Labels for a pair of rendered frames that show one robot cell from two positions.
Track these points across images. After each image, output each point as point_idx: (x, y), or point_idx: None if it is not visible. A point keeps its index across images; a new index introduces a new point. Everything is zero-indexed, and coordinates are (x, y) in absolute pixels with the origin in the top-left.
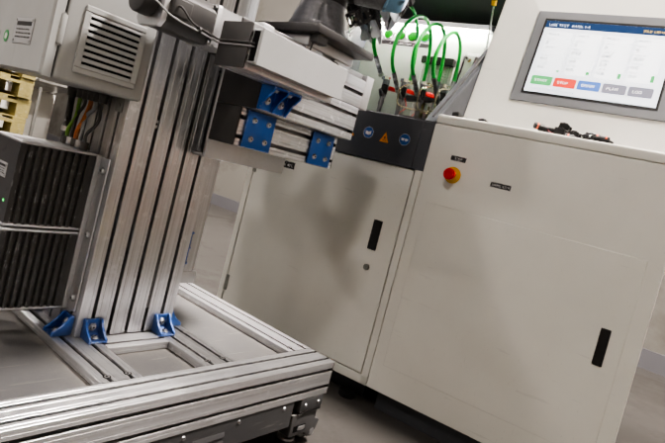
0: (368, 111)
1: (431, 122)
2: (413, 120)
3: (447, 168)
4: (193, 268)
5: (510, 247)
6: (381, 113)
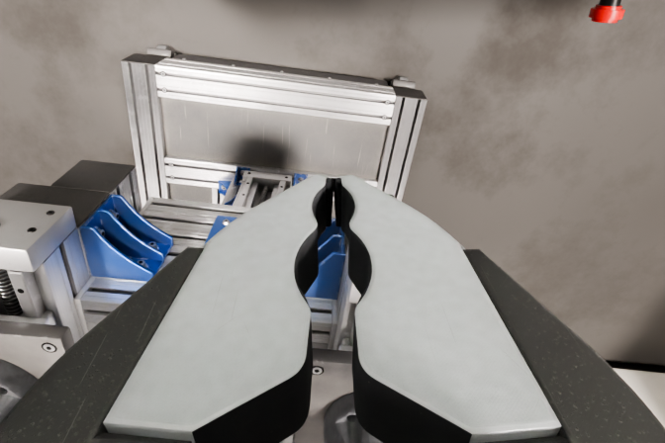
0: None
1: None
2: None
3: (606, 19)
4: (285, 181)
5: None
6: None
